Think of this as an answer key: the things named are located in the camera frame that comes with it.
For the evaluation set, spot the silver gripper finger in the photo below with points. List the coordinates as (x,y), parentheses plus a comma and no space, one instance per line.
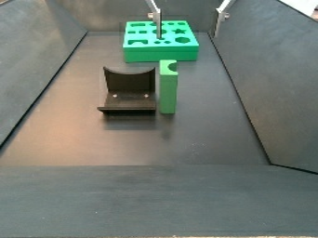
(155,15)
(222,14)

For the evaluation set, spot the green arch block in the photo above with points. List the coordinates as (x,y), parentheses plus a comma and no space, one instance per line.
(168,85)

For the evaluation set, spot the green shape sorter board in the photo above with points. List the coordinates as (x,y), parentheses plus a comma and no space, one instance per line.
(143,47)

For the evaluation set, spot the black angled block holder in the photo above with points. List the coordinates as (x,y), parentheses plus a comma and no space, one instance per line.
(130,91)

